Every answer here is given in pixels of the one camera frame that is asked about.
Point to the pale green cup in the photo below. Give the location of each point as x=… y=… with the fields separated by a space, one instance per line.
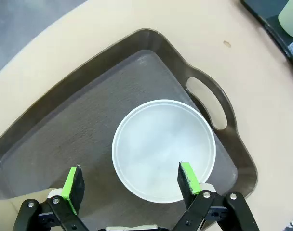
x=291 y=19

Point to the white bowl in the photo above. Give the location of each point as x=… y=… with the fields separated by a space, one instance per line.
x=161 y=144

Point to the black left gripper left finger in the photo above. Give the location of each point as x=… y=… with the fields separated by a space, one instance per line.
x=71 y=190

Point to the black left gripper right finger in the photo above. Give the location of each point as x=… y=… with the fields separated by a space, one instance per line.
x=187 y=183

